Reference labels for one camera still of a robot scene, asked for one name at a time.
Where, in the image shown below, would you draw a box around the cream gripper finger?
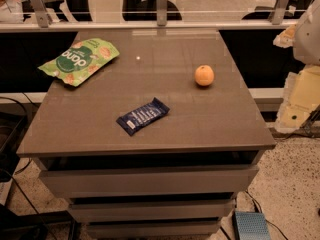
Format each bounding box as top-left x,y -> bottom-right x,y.
275,65 -> 320,133
273,25 -> 296,48

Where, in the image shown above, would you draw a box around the green rice chip bag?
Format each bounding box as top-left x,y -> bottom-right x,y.
38,38 -> 120,87

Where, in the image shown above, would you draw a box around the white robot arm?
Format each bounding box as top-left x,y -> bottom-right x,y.
273,0 -> 320,133

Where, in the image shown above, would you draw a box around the blue rxbar blueberry bar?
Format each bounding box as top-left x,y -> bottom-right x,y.
116,98 -> 170,136

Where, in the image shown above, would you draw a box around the black office chair right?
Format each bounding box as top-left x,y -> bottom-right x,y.
243,0 -> 314,20

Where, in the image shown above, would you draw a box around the black office chair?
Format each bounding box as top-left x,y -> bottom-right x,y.
243,0 -> 314,20
120,0 -> 183,22
22,0 -> 92,21

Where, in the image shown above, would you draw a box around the orange fruit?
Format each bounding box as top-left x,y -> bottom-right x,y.
194,65 -> 215,87

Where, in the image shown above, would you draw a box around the top grey drawer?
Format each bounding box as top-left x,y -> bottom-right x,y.
39,165 -> 259,198

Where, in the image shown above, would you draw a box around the grey drawer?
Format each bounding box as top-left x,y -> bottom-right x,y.
87,220 -> 220,239
39,165 -> 259,198
68,200 -> 234,222

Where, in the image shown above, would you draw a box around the blue box on floor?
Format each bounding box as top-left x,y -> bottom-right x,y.
233,211 -> 271,240

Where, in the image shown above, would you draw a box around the grey drawer cabinet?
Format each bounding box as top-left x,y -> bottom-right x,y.
18,30 -> 275,239

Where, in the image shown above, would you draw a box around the black office chair centre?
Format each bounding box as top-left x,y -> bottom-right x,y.
120,0 -> 183,22

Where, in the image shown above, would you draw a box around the middle grey drawer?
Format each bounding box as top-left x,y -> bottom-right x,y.
68,200 -> 234,222

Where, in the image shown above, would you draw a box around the black office chair left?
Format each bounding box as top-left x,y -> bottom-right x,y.
22,0 -> 92,21

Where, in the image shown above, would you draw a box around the bottom grey drawer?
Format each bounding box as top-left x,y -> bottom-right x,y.
87,220 -> 220,239

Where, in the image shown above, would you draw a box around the black bin left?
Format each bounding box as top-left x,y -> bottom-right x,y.
0,112 -> 27,182

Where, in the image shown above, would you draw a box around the black floor cable right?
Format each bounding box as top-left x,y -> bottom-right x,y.
244,190 -> 290,240

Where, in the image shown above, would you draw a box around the metal glass rail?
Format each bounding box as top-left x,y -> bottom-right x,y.
0,0 -> 298,33

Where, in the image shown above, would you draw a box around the black cable left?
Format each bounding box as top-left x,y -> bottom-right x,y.
0,96 -> 58,240

